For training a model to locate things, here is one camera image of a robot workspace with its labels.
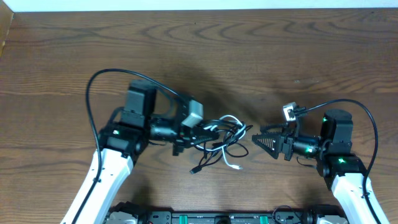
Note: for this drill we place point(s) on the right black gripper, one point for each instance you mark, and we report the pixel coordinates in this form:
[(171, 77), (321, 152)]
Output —
[(288, 132)]

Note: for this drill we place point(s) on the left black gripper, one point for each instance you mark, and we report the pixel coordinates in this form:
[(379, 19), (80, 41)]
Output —
[(186, 139)]

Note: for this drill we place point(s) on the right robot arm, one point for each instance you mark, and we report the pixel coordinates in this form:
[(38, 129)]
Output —
[(344, 173)]

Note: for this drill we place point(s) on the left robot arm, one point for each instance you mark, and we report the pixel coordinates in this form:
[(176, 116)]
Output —
[(127, 133)]

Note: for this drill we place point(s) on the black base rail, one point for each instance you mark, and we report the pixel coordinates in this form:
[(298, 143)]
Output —
[(127, 213)]

